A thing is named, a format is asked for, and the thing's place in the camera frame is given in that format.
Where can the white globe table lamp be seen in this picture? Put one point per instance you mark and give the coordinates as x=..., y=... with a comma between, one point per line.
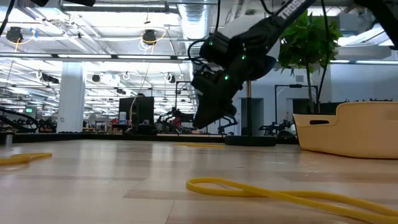
x=248, y=140

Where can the black ceiling camera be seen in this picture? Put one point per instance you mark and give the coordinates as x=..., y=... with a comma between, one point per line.
x=149, y=36
x=14, y=34

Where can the orange plastic bin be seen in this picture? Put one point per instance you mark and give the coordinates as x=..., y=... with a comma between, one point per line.
x=357, y=133

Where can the black background frame stand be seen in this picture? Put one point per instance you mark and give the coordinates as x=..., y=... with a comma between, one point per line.
x=295, y=86
x=183, y=82

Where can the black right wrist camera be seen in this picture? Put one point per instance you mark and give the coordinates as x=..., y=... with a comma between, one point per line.
x=202, y=82

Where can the yellow rubber band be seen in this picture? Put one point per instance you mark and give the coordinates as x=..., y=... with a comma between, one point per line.
x=18, y=160
x=199, y=145
x=248, y=190

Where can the green potted plant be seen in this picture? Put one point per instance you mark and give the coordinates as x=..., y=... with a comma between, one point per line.
x=311, y=40

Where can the white container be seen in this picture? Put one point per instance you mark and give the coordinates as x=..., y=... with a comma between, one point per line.
x=122, y=117

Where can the black computer monitor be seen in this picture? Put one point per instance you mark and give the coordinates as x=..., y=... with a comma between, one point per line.
x=143, y=109

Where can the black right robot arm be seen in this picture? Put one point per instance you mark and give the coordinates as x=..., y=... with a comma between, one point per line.
x=280, y=15

